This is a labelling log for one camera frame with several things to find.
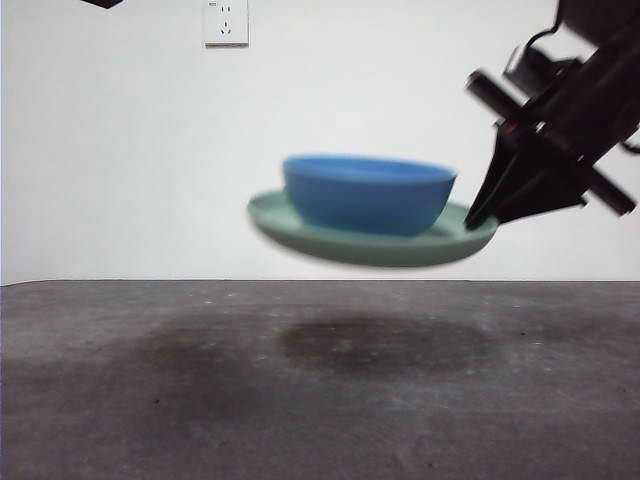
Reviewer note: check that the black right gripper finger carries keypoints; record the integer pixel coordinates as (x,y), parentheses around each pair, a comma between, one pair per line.
(495,170)
(540,190)

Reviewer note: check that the blue ribbed bowl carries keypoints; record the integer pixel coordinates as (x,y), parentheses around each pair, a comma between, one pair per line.
(370,200)

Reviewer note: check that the green shallow plate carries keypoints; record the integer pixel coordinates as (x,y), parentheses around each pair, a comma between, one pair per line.
(375,252)

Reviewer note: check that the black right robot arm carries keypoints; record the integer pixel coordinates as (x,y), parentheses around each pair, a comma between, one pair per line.
(600,20)

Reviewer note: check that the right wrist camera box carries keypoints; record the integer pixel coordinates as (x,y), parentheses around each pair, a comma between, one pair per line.
(535,67)

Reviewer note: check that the white wall power socket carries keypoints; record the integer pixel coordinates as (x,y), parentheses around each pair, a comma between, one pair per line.
(226,25)

